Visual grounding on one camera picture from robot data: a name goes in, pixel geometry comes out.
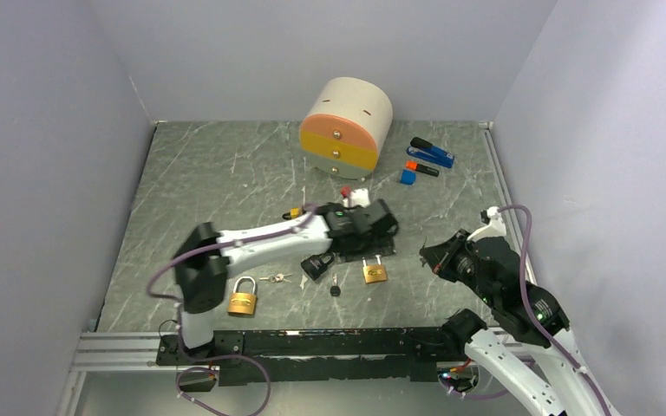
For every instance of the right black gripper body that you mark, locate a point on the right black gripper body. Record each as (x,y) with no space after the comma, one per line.
(459,263)

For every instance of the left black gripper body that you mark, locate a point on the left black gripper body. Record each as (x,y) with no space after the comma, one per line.
(385,239)

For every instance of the long shackle brass padlock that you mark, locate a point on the long shackle brass padlock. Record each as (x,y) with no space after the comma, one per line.
(373,270)

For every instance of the black head key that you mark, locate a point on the black head key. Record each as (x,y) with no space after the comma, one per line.
(335,289)

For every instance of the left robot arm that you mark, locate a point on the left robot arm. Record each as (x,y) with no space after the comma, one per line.
(208,258)

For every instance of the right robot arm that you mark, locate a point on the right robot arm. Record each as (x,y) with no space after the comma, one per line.
(531,315)

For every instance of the silver key bunch middle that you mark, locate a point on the silver key bunch middle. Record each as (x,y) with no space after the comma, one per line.
(278,278)

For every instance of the black padlock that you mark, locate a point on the black padlock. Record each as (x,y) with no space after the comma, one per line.
(316,265)

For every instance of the blue cube block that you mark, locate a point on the blue cube block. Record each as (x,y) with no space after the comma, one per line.
(407,177)

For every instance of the small yellow padlock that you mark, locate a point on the small yellow padlock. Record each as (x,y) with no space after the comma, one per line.
(293,213)

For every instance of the orange black highlighter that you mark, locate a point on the orange black highlighter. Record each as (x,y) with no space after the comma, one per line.
(418,167)

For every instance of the round mini drawer cabinet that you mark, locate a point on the round mini drawer cabinet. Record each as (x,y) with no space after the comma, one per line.
(344,132)

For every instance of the blue black stapler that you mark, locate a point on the blue black stapler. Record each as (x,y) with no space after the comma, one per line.
(427,151)

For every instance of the short shackle brass padlock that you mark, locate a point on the short shackle brass padlock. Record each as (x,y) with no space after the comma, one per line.
(243,299)

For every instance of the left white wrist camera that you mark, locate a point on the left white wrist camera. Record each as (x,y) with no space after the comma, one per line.
(355,197)

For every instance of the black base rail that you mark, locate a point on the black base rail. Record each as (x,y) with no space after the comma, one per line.
(241,357)

